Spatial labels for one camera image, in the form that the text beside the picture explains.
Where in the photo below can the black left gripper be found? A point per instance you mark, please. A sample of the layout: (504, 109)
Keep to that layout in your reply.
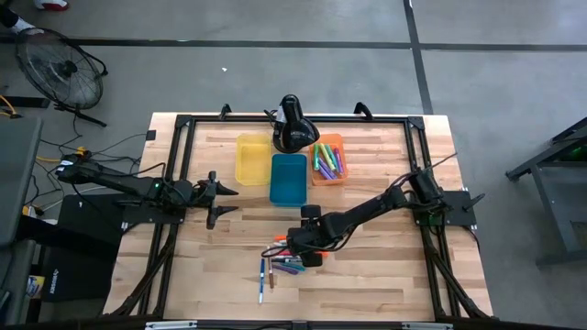
(212, 197)

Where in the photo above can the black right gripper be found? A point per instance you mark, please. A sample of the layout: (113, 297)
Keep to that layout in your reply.
(307, 238)

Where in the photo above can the short orange highlighter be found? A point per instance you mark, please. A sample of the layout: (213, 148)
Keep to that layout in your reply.
(280, 238)

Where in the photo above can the black Expo marker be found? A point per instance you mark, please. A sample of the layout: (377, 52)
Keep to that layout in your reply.
(282, 260)

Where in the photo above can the blue Expo marker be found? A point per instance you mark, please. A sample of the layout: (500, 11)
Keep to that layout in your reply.
(262, 279)

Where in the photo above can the purple thick highlighter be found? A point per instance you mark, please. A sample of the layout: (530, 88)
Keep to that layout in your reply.
(331, 170)
(323, 171)
(339, 161)

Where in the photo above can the green thick highlighter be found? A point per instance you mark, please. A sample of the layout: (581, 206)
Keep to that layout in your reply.
(316, 158)

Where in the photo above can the yellow-green Sharpie highlighter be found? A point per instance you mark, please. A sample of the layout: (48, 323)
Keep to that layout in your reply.
(325, 155)

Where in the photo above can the teal thick highlighter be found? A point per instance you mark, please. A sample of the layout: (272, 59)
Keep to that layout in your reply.
(332, 156)

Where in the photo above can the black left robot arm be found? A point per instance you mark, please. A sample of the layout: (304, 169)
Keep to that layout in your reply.
(114, 181)

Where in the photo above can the pink gel highlighter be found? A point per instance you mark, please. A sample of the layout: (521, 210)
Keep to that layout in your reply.
(284, 253)

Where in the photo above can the teal gel highlighter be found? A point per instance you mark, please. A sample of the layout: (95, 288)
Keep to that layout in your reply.
(297, 267)

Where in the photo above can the indigo gel highlighter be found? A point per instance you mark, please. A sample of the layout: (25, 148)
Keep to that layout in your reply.
(284, 269)

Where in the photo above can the yellow plastic bin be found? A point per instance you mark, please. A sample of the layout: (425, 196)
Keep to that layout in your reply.
(253, 160)

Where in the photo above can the blue plastic bin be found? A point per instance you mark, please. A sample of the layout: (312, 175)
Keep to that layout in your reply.
(289, 181)

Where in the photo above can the orange plastic bin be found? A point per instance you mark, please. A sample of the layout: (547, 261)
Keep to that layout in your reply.
(341, 181)

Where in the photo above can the black table clamp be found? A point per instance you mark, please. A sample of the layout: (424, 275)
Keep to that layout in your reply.
(225, 112)
(363, 111)

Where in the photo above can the small black box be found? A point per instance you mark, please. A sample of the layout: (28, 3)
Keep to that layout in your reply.
(151, 135)

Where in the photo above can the black case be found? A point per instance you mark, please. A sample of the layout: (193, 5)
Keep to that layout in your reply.
(78, 256)

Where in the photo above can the black floor fan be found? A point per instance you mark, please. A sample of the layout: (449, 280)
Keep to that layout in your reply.
(69, 69)

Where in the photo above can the grey side table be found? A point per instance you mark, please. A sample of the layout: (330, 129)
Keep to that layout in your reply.
(18, 183)

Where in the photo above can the small yellow blue pack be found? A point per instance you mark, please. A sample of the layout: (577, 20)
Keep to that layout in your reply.
(34, 286)

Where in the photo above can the dark grey metal cart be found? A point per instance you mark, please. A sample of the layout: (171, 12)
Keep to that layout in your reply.
(555, 211)

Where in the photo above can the person's foot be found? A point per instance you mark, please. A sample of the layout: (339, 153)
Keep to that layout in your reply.
(27, 31)
(52, 4)

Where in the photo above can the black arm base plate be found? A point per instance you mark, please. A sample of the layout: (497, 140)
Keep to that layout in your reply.
(458, 215)
(137, 217)

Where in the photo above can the black aluminium rig frame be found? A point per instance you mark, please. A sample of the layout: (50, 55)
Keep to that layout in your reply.
(367, 120)

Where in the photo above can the silver bracket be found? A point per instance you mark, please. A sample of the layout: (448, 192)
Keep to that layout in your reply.
(426, 326)
(169, 325)

